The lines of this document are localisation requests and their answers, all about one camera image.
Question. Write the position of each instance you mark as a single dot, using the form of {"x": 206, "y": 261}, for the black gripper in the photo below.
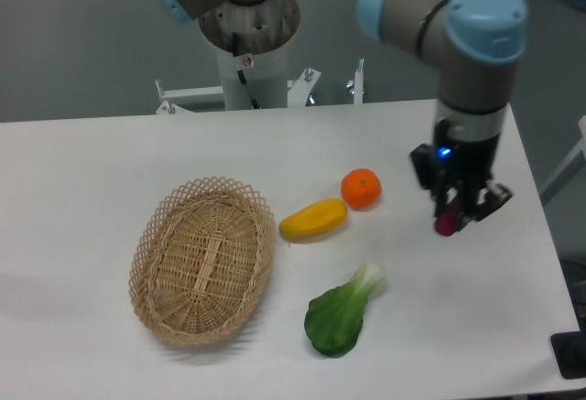
{"x": 466, "y": 167}

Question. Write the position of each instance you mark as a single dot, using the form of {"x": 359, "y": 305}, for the purple sweet potato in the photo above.
{"x": 448, "y": 222}

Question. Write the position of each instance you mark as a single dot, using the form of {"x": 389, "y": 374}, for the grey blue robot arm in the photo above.
{"x": 474, "y": 44}

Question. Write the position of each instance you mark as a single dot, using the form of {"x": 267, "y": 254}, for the woven wicker basket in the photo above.
{"x": 203, "y": 262}

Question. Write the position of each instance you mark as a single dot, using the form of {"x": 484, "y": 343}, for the orange tangerine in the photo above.
{"x": 361, "y": 188}

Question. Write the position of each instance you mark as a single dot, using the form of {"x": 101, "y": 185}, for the yellow mango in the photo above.
{"x": 316, "y": 219}

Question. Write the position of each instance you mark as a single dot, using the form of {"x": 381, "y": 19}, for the black box at table edge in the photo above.
{"x": 569, "y": 351}

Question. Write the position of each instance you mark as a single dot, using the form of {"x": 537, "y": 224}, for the green bok choy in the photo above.
{"x": 334, "y": 320}

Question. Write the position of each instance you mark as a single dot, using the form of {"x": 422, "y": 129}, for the white frame at right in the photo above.
{"x": 568, "y": 167}

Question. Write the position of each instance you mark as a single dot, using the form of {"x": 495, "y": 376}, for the white metal base frame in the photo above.
{"x": 299, "y": 94}

